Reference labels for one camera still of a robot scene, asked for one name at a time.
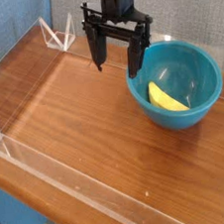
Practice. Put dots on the blue plastic bowl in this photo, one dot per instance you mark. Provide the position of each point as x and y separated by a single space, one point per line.
186 73

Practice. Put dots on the yellow toy banana slice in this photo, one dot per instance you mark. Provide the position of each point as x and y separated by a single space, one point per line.
159 98

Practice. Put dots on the clear acrylic front barrier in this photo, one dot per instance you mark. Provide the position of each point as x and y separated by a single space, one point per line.
105 199

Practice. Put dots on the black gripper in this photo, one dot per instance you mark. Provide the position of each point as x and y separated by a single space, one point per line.
117 19

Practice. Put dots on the clear acrylic corner bracket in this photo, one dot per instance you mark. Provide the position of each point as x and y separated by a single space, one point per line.
58 40

